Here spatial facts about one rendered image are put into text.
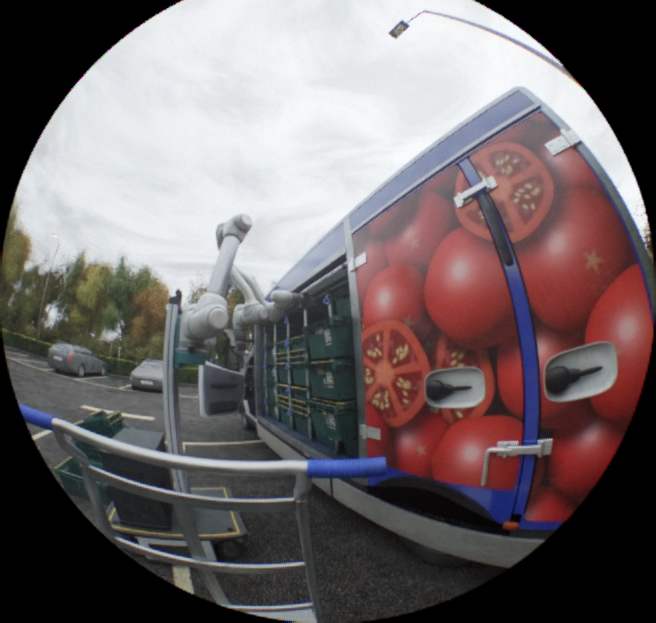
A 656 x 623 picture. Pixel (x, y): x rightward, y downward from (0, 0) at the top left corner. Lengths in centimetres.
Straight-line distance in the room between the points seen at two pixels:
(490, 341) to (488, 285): 21
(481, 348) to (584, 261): 51
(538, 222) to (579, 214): 18
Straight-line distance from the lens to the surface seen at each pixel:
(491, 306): 93
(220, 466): 42
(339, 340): 141
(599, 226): 97
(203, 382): 428
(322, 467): 40
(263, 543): 202
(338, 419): 142
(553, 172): 106
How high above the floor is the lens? 140
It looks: 18 degrees up
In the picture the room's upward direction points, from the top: 3 degrees counter-clockwise
